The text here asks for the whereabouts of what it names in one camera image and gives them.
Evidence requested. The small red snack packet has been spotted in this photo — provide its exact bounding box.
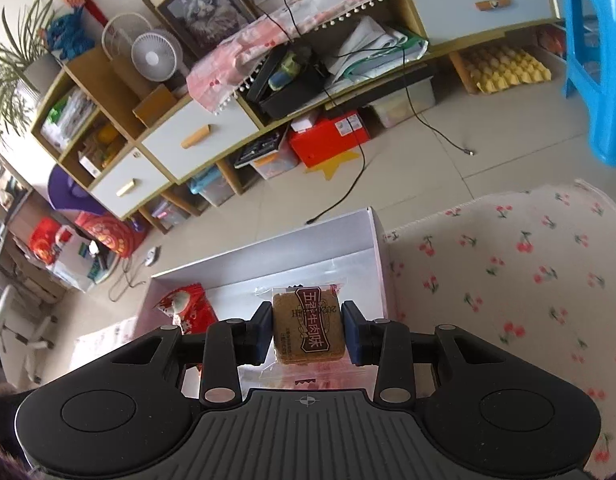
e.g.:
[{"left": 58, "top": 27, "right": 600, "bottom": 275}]
[{"left": 158, "top": 283, "right": 219, "bottom": 336}]

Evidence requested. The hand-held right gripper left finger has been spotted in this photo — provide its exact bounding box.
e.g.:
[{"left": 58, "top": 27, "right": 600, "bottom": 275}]
[{"left": 108, "top": 301, "right": 275, "bottom": 409}]

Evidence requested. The white desk fan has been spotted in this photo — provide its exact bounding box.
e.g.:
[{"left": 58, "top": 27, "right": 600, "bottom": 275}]
[{"left": 102, "top": 12, "right": 185, "bottom": 82}]

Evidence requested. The white cabinet drawer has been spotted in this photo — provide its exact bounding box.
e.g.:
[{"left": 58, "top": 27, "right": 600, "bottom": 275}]
[
  {"left": 89, "top": 148, "right": 169, "bottom": 220},
  {"left": 407, "top": 0, "right": 562, "bottom": 47},
  {"left": 136, "top": 94, "right": 262, "bottom": 184}
]

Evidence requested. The wooden cabinet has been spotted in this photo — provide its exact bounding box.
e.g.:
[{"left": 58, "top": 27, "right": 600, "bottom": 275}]
[{"left": 30, "top": 0, "right": 569, "bottom": 235}]

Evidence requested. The black cable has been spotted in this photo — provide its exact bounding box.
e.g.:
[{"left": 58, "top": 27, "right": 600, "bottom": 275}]
[
  {"left": 333, "top": 42, "right": 479, "bottom": 157},
  {"left": 275, "top": 0, "right": 369, "bottom": 226}
]

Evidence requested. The blue plastic stool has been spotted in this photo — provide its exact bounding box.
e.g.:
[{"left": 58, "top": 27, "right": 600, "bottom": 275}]
[{"left": 562, "top": 0, "right": 616, "bottom": 167}]

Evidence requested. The black flat board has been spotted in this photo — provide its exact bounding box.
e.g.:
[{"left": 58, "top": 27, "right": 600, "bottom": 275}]
[{"left": 233, "top": 130, "right": 289, "bottom": 170}]

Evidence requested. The red white gift bag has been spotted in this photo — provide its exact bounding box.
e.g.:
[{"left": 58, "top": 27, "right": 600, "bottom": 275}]
[{"left": 30, "top": 217, "right": 77, "bottom": 267}]

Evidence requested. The red gold print bag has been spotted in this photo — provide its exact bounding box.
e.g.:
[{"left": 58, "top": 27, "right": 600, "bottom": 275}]
[{"left": 75, "top": 212, "right": 139, "bottom": 259}]

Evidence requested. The black storage box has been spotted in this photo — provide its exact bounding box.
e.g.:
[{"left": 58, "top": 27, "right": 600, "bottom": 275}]
[{"left": 245, "top": 47, "right": 332, "bottom": 121}]

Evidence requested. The white charger with cable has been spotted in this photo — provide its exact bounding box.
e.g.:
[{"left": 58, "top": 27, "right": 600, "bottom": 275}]
[{"left": 108, "top": 244, "right": 162, "bottom": 304}]

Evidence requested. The white office chair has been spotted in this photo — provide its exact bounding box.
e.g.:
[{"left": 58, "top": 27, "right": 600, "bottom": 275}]
[{"left": 0, "top": 284, "right": 57, "bottom": 387}]

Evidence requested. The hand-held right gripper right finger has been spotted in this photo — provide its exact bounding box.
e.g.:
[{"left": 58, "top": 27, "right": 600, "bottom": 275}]
[{"left": 341, "top": 300, "right": 508, "bottom": 407}]

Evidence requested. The person's dark fuzzy clothing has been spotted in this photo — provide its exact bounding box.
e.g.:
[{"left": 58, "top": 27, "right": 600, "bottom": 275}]
[{"left": 0, "top": 382, "right": 34, "bottom": 480}]

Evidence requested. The pink cardboard box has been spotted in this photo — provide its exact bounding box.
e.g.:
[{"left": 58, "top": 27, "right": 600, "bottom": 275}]
[{"left": 148, "top": 206, "right": 389, "bottom": 401}]

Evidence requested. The blue plush toy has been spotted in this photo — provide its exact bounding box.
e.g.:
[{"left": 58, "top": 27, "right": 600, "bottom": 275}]
[{"left": 40, "top": 9, "right": 97, "bottom": 64}]

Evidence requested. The potted green plant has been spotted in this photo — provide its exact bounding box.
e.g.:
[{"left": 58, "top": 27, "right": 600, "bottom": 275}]
[{"left": 0, "top": 0, "right": 64, "bottom": 147}]

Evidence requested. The cherry print tablecloth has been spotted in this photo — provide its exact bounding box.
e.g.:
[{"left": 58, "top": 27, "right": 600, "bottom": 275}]
[{"left": 72, "top": 180, "right": 616, "bottom": 480}]

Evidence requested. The framed raccoon picture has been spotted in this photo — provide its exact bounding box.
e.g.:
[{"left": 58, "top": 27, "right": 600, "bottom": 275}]
[{"left": 142, "top": 0, "right": 262, "bottom": 62}]

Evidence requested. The small white box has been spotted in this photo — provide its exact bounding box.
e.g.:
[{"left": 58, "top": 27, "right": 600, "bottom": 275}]
[{"left": 290, "top": 112, "right": 322, "bottom": 134}]

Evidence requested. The clear storage bin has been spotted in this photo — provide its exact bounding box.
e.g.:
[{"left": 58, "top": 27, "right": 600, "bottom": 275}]
[
  {"left": 369, "top": 77, "right": 437, "bottom": 129},
  {"left": 250, "top": 142, "right": 301, "bottom": 181},
  {"left": 148, "top": 197, "right": 189, "bottom": 234}
]

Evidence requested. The red cardboard box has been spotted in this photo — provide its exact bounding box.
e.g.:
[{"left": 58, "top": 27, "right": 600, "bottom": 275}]
[{"left": 288, "top": 110, "right": 372, "bottom": 169}]

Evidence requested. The small white carton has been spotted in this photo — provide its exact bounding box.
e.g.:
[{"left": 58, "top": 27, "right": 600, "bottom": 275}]
[{"left": 78, "top": 152, "right": 104, "bottom": 179}]

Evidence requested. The pile of papers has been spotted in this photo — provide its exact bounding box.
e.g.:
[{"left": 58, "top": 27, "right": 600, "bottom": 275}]
[{"left": 332, "top": 15, "right": 429, "bottom": 84}]

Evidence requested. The brown snack cake packet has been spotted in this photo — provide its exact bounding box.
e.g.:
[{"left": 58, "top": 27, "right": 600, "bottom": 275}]
[{"left": 253, "top": 277, "right": 351, "bottom": 368}]

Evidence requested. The purple cloth item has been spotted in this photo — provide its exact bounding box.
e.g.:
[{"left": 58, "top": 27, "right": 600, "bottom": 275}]
[{"left": 47, "top": 165, "right": 139, "bottom": 222}]

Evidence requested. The green blue pouch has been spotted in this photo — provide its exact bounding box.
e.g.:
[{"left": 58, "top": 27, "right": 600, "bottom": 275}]
[{"left": 267, "top": 54, "right": 309, "bottom": 92}]

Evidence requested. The yellow egg tray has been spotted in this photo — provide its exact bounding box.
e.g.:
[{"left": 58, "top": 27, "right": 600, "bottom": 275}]
[{"left": 449, "top": 42, "right": 552, "bottom": 96}]

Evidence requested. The bundle of plastic bags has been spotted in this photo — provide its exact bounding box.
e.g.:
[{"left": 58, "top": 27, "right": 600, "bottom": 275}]
[{"left": 40, "top": 87, "right": 99, "bottom": 149}]

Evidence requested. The pink cloth with pompom trim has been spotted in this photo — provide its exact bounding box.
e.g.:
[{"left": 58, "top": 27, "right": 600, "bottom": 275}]
[{"left": 187, "top": 0, "right": 485, "bottom": 112}]

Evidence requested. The blue lid storage bin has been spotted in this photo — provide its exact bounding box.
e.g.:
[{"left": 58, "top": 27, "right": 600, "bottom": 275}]
[{"left": 188, "top": 167, "right": 237, "bottom": 209}]

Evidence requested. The brown cardboard box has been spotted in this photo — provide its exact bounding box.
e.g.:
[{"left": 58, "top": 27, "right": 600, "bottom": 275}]
[{"left": 132, "top": 83, "right": 179, "bottom": 129}]

